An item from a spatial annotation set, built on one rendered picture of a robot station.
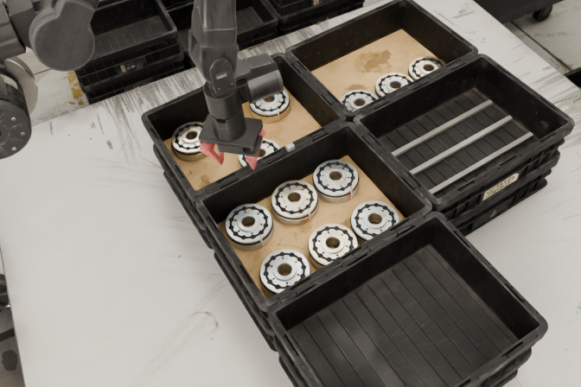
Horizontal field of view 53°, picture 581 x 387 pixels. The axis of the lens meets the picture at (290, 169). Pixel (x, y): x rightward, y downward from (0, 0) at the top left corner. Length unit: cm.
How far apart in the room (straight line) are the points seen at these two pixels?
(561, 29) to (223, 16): 254
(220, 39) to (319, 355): 61
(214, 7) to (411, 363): 72
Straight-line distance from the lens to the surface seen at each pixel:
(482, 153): 144
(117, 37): 245
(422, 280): 122
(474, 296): 123
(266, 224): 126
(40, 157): 178
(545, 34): 320
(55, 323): 146
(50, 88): 313
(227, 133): 100
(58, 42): 82
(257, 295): 109
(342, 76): 159
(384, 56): 166
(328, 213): 130
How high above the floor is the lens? 190
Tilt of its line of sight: 51 degrees down
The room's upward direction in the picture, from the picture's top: 6 degrees counter-clockwise
